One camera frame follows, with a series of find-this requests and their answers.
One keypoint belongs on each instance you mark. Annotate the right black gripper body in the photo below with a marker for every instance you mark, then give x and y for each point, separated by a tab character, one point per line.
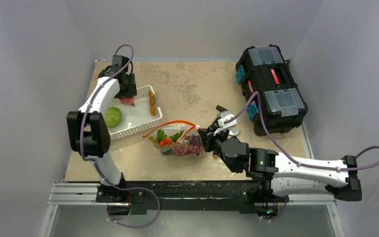
208	138

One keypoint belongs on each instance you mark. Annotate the orange carrot with leaves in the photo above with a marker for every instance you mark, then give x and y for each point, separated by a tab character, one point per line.
165	138

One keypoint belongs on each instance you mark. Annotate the aluminium frame rail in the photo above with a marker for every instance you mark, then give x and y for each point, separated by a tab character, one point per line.
84	194

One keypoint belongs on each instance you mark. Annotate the adjustable wrench red handle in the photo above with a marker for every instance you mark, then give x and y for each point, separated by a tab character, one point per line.
232	131

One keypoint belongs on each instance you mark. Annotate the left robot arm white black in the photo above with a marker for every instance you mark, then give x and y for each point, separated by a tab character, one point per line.
89	134

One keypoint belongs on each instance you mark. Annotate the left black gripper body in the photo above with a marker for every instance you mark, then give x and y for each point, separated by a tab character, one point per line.
129	90

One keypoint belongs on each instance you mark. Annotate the black toolbox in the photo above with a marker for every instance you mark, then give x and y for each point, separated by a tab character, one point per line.
281	106

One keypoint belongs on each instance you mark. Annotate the green cabbage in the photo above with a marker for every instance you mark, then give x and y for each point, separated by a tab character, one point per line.
113	117

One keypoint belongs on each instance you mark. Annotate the pink peach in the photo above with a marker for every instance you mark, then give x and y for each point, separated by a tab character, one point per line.
128	101

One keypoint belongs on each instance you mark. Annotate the red grape bunch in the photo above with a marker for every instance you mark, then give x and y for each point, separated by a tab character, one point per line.
190	145

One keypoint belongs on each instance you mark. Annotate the white perforated plastic basket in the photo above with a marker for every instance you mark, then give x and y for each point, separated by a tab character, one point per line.
137	118

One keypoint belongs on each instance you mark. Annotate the clear zip bag orange zipper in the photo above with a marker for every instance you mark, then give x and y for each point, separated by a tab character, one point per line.
186	126

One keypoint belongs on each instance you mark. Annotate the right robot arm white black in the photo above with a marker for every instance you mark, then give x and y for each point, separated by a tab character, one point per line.
281	176

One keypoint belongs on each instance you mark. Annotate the black rubber mallet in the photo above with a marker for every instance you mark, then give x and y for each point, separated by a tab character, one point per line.
221	109

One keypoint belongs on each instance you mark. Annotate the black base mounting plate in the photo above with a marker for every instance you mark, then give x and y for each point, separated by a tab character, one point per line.
243	196

